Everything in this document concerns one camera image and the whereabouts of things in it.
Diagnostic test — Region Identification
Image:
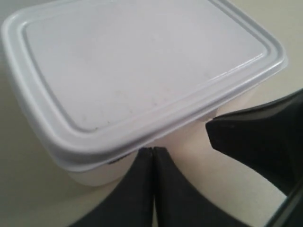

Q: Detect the white lidded plastic container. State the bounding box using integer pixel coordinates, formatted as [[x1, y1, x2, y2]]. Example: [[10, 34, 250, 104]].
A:
[[1, 0, 288, 186]]

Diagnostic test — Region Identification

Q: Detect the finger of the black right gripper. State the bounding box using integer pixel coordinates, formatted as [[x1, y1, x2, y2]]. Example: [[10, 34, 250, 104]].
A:
[[153, 147, 234, 227]]

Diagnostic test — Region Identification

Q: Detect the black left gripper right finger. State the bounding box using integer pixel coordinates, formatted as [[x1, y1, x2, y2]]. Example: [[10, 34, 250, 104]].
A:
[[206, 90, 303, 227]]

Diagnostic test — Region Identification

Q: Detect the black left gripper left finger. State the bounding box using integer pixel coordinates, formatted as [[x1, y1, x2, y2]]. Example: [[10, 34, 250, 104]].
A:
[[71, 148, 153, 227]]

